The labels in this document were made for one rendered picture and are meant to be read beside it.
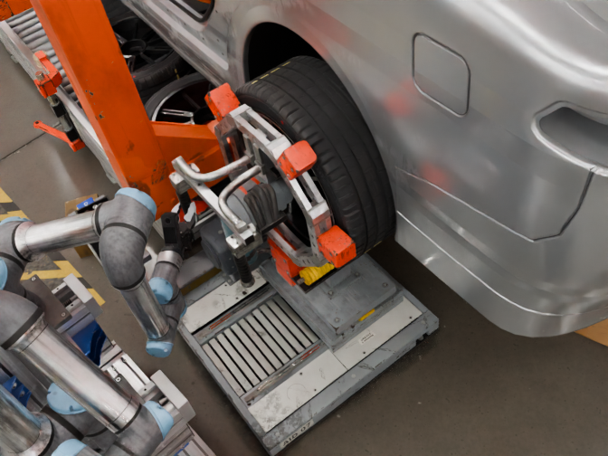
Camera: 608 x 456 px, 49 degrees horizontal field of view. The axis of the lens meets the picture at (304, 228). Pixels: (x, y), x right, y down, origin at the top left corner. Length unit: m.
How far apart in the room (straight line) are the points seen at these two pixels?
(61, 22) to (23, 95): 2.47
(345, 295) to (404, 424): 0.53
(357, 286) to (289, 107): 0.96
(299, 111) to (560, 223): 0.79
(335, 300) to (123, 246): 1.10
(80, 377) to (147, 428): 0.17
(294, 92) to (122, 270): 0.69
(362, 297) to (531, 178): 1.29
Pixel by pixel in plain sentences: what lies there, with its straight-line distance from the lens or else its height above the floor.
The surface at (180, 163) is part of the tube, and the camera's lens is 2.04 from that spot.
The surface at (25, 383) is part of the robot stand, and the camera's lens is 1.84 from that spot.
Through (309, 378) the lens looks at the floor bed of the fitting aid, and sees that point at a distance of 2.58.
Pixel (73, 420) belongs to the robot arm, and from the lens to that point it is 1.63.
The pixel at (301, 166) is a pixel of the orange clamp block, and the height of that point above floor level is 1.13.
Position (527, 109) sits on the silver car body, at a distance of 1.31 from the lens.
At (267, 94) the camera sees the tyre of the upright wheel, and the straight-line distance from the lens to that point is 1.93.
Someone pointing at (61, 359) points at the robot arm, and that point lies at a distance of 1.35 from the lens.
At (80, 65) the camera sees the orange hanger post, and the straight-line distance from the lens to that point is 2.14.
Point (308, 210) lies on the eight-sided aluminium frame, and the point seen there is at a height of 0.98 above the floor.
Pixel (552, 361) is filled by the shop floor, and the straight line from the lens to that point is 2.73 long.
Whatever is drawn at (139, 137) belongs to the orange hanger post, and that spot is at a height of 0.91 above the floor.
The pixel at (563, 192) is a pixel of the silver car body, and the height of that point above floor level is 1.35.
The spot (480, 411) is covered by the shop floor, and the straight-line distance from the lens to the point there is 2.60.
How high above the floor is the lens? 2.36
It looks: 50 degrees down
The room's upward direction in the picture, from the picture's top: 12 degrees counter-clockwise
